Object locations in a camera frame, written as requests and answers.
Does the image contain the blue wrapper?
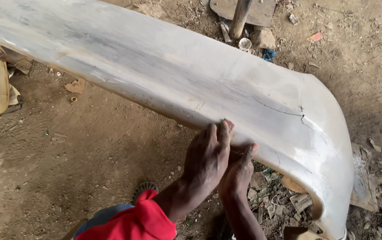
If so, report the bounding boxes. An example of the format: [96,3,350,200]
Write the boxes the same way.
[262,49,277,62]

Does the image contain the brown sandpaper piece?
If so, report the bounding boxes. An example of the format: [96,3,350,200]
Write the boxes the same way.
[230,144,250,158]

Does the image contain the heap of litter scraps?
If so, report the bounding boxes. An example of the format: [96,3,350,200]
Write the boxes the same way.
[246,162,323,238]

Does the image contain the orange card scrap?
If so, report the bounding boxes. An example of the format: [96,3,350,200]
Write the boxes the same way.
[307,32,324,43]

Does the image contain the large dirty cardboard sheet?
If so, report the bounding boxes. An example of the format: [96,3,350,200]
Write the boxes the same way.
[350,143,380,213]

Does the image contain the wooden post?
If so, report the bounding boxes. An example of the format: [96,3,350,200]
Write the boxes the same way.
[229,0,253,39]

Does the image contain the dark sandal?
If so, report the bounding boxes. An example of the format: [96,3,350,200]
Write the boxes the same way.
[132,182,159,204]

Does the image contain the person's left hand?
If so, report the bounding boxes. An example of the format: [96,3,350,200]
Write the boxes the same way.
[182,120,235,194]

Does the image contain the flat wooden board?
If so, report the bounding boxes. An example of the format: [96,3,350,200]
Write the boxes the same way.
[210,0,277,28]

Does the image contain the brown cardboard box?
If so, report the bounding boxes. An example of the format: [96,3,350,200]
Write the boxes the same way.
[283,226,326,240]

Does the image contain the person's right hand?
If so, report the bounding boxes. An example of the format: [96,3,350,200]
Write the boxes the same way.
[217,143,259,201]

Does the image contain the red sleeve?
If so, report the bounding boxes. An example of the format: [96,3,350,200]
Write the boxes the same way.
[73,190,178,240]

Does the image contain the brown stone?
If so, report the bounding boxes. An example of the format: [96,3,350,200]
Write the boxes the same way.
[250,27,277,50]

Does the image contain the white car bumper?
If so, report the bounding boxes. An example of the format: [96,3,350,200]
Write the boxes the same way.
[0,0,355,240]

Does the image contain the brown cardboard scrap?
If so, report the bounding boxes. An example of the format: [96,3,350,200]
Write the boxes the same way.
[64,78,86,95]

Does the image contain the small white cup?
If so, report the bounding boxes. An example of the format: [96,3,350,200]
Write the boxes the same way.
[238,37,252,52]

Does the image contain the blue trousers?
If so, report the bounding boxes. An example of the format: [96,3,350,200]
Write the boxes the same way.
[72,204,135,238]

